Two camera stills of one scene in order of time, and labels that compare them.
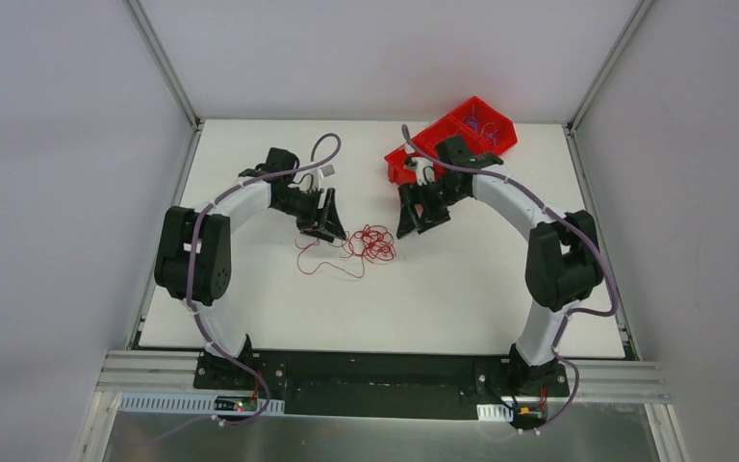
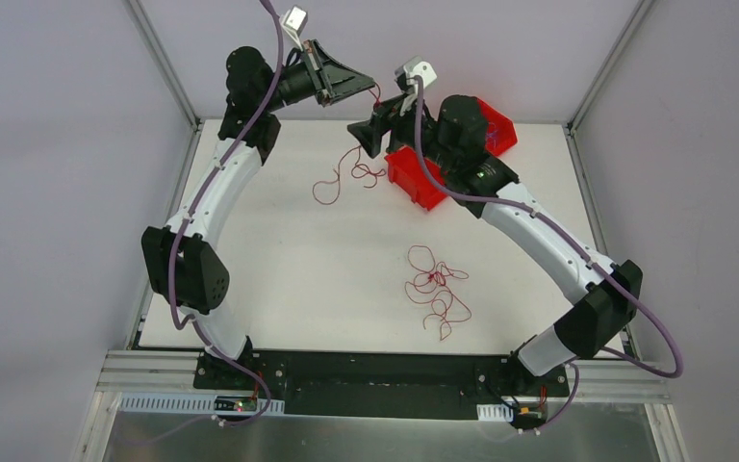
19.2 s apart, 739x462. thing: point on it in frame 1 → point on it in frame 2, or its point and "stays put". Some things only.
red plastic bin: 483,128 stays put
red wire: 373,243 → 432,287
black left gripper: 319,213 → 321,73
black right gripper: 427,205 → 384,127
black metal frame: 384,384 stays put
